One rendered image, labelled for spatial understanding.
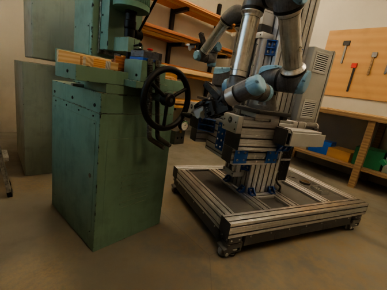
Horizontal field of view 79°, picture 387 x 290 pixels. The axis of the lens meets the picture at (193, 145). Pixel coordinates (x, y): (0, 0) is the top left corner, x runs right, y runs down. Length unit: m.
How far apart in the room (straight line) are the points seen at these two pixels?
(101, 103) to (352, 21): 3.73
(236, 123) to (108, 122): 0.62
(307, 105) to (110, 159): 1.27
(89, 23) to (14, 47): 2.17
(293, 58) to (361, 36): 2.96
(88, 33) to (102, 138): 0.61
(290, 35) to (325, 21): 3.25
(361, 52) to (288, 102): 2.48
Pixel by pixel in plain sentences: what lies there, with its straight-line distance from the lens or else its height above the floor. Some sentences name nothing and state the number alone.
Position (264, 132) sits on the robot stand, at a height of 0.70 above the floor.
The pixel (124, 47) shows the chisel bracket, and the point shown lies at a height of 1.02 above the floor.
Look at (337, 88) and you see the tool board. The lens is 4.05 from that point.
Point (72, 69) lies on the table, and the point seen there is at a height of 0.88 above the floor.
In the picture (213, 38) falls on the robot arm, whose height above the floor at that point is 1.24.
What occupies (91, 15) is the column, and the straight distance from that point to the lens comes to 1.48.
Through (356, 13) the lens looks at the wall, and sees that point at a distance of 4.27.
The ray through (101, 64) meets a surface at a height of 0.92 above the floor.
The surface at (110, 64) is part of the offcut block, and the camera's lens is 1.12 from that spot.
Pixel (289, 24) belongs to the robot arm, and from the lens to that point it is 1.13.
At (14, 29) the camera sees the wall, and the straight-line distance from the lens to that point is 3.59.
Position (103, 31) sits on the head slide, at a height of 1.09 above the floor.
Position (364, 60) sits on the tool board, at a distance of 4.03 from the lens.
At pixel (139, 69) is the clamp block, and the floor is 0.92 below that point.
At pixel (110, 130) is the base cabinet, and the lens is 1.14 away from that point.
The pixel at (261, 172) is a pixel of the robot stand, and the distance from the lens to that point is 1.70.
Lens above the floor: 0.89
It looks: 14 degrees down
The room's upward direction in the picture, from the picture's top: 9 degrees clockwise
